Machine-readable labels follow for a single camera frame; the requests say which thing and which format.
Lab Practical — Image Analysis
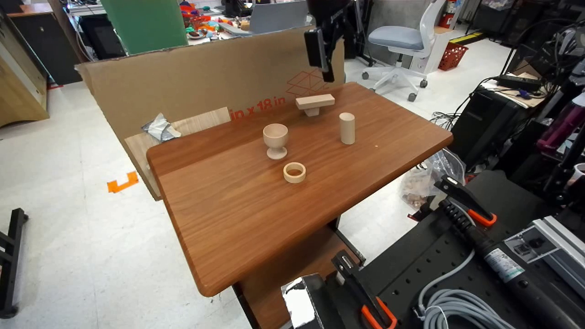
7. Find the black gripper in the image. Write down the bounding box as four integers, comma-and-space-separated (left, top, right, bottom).
308, 0, 350, 83

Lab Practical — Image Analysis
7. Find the rectangular wooden plank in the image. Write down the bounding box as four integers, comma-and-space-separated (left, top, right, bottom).
294, 91, 336, 111

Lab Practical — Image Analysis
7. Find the wooden cylinder block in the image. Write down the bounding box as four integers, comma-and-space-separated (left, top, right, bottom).
338, 111, 358, 146

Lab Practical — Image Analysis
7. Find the wooden goblet block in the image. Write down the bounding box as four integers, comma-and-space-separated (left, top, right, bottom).
261, 122, 290, 162

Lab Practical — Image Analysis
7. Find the wooden ring block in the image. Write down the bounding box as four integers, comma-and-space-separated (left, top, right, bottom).
281, 160, 306, 186

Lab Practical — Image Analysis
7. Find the white grey office chair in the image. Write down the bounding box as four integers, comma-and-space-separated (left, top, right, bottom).
361, 0, 447, 103

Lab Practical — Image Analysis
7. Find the red basket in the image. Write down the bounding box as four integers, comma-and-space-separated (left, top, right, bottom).
436, 41, 469, 72

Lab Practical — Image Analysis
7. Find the clear plastic bag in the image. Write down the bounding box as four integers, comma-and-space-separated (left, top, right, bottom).
398, 151, 455, 211

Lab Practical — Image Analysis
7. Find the black equipment cart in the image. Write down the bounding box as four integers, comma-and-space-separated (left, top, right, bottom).
449, 74, 550, 171

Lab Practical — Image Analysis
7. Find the crumpled white paper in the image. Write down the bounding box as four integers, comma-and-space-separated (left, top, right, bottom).
142, 113, 182, 142

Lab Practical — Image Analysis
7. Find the green board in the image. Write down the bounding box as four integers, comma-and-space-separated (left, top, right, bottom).
98, 0, 189, 56

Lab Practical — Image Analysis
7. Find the large cardboard sheet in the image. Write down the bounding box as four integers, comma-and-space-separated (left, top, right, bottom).
74, 21, 347, 142

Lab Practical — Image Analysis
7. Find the wooden lower table shelf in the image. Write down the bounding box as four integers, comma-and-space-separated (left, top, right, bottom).
233, 226, 367, 329

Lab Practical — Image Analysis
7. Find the orange floor tape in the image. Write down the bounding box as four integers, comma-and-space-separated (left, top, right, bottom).
105, 169, 140, 195

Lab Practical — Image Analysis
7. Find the printed label sheet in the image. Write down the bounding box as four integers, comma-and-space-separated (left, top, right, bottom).
502, 224, 559, 264

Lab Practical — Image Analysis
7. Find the dark cabinet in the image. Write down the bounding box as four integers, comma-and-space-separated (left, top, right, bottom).
10, 1, 83, 87

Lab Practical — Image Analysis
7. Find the black ribbed cylinder tool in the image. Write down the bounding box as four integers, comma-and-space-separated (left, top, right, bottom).
444, 199, 581, 329

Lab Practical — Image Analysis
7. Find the light wooden cabinet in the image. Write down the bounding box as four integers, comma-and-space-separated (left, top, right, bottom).
0, 10, 50, 127

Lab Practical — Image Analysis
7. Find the black floor stand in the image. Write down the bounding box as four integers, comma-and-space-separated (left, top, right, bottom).
0, 206, 30, 319

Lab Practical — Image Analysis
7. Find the orange handled black clamp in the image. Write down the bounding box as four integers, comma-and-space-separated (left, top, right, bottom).
330, 252, 398, 329
434, 175, 498, 230

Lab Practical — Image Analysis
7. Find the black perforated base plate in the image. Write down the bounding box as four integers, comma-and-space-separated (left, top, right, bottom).
352, 169, 585, 329

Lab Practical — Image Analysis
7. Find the grey cable bundle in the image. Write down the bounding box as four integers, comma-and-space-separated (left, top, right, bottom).
414, 248, 518, 329

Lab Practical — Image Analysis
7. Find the aluminium profile rail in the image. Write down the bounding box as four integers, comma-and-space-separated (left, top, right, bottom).
531, 215, 585, 299

